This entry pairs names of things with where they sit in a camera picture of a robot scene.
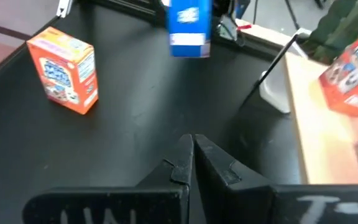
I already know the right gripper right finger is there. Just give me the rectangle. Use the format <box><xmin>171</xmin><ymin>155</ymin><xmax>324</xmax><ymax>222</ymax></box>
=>
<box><xmin>195</xmin><ymin>134</ymin><xmax>358</xmax><ymax>224</ymax></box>

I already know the green cactus plant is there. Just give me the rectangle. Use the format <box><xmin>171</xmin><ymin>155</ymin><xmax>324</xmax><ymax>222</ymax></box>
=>
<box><xmin>301</xmin><ymin>0</ymin><xmax>358</xmax><ymax>65</ymax></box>

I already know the blue Frosted Flakes cereal box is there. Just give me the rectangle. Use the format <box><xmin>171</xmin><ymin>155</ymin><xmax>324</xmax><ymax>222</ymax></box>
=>
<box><xmin>165</xmin><ymin>0</ymin><xmax>213</xmax><ymax>59</ymax></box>

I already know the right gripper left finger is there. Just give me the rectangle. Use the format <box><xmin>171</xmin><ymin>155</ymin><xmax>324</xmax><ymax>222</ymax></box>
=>
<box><xmin>22</xmin><ymin>134</ymin><xmax>195</xmax><ymax>224</ymax></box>

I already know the orange Mini Wheats cereal box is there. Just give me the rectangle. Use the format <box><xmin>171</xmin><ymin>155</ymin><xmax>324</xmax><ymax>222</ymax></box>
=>
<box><xmin>25</xmin><ymin>26</ymin><xmax>99</xmax><ymax>116</ymax></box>
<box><xmin>318</xmin><ymin>21</ymin><xmax>358</xmax><ymax>118</ymax></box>

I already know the white metal bracket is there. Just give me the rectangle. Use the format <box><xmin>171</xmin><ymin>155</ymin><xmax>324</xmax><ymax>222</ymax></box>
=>
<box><xmin>56</xmin><ymin>0</ymin><xmax>74</xmax><ymax>19</ymax></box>

